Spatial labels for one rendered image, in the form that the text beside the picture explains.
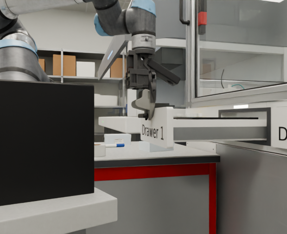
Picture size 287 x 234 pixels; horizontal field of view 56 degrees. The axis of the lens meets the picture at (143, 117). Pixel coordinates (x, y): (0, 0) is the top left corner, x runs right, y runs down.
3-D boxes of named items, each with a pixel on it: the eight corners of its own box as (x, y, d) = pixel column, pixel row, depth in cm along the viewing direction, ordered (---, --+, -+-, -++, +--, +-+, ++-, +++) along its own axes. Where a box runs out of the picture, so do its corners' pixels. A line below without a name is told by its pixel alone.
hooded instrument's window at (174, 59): (126, 116, 166) (126, 42, 166) (99, 116, 339) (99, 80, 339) (282, 116, 194) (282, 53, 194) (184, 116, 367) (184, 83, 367)
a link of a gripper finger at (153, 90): (146, 104, 83) (145, 77, 84) (152, 105, 84) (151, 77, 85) (150, 101, 79) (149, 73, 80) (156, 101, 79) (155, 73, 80)
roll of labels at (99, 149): (105, 154, 103) (105, 143, 103) (105, 156, 96) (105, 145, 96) (86, 154, 102) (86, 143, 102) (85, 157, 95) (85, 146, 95)
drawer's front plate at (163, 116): (167, 148, 70) (167, 106, 70) (140, 139, 98) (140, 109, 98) (173, 148, 71) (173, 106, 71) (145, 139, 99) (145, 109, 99)
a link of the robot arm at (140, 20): (134, 8, 89) (159, 5, 86) (133, 42, 89) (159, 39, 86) (125, -2, 81) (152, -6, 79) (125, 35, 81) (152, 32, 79)
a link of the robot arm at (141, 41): (151, 41, 88) (159, 34, 81) (151, 55, 88) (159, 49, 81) (129, 40, 87) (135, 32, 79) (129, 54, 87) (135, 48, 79)
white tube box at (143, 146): (149, 152, 109) (149, 142, 109) (138, 150, 116) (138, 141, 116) (174, 150, 115) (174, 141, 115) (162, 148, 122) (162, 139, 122)
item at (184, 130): (171, 142, 72) (171, 119, 72) (146, 135, 97) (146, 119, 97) (295, 139, 82) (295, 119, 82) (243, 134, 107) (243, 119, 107)
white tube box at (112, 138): (106, 145, 135) (106, 134, 135) (104, 143, 143) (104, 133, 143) (131, 144, 138) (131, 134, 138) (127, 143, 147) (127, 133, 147)
